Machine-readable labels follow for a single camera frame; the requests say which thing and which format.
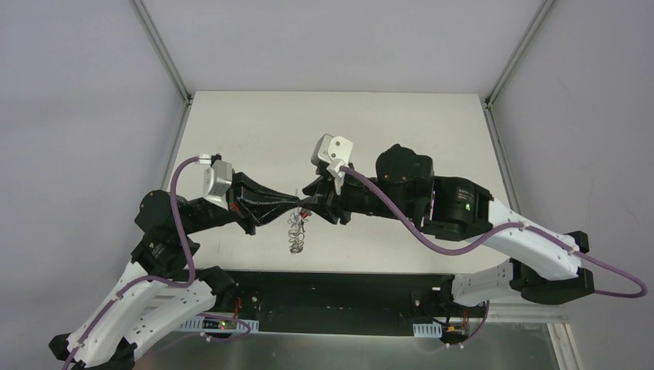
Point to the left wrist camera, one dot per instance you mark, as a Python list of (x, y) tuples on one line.
[(217, 178)]

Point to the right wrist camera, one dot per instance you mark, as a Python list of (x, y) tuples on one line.
[(331, 153)]

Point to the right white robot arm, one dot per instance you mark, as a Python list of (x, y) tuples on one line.
[(452, 216)]

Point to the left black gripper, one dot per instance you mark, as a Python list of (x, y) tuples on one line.
[(243, 202)]

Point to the left aluminium frame post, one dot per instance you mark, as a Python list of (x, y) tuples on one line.
[(163, 54)]

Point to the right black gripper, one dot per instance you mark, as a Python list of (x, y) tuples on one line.
[(332, 200)]

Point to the white cable duct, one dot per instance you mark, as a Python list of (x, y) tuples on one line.
[(218, 325), (427, 330)]

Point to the right aluminium frame post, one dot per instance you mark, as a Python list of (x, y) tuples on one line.
[(520, 50)]

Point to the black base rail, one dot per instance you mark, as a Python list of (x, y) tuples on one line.
[(341, 303)]

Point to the left white cable duct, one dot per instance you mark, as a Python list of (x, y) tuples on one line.
[(218, 325)]

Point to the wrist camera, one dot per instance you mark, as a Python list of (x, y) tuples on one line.
[(331, 153), (217, 178)]

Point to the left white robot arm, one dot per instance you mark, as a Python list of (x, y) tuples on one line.
[(161, 287)]

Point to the right white cable duct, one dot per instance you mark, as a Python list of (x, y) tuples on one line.
[(427, 330)]

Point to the aluminium frame post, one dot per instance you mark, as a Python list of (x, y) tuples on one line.
[(520, 50), (163, 54)]

